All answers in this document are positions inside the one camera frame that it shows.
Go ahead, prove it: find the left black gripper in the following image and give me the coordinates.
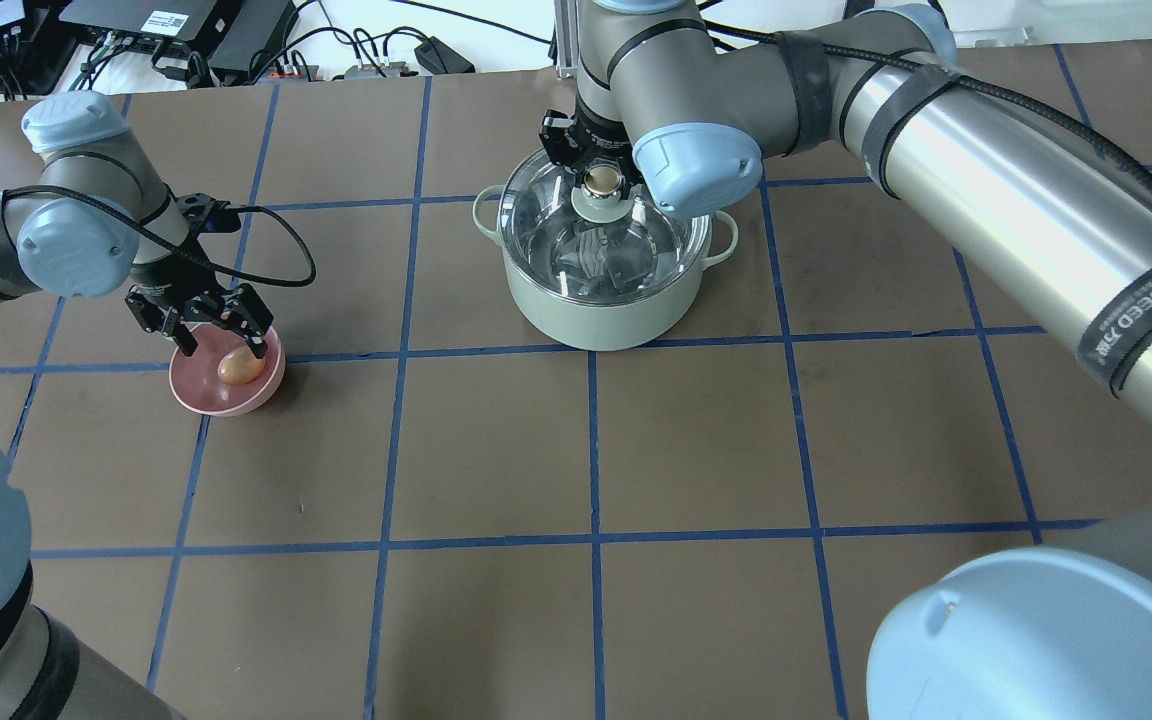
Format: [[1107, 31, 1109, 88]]
[[124, 255, 274, 359]]

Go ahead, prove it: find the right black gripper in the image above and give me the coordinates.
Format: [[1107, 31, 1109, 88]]
[[538, 109, 649, 200]]

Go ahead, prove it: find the brown egg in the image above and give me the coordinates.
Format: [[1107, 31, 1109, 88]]
[[215, 346, 266, 387]]

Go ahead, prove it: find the glass pot lid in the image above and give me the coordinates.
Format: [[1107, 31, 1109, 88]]
[[493, 149, 710, 306]]

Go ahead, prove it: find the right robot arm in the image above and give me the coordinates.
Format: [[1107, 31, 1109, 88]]
[[541, 1, 1152, 719]]

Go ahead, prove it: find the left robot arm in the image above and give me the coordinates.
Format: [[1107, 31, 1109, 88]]
[[0, 90, 273, 719]]

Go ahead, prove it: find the mint green cooking pot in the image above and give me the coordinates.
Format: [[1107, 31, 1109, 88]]
[[471, 150, 741, 353]]

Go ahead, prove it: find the pink bowl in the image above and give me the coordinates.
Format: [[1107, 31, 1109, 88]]
[[169, 324, 285, 416]]

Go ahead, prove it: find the black power adapter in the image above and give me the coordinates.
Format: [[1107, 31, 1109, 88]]
[[414, 36, 477, 76]]

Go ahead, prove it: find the black device box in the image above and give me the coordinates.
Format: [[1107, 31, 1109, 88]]
[[60, 1, 298, 85]]

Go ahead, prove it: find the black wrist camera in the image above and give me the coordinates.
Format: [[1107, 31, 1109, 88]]
[[175, 194, 242, 238]]

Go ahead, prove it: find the aluminium frame post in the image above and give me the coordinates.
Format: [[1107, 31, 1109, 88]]
[[550, 0, 582, 79]]

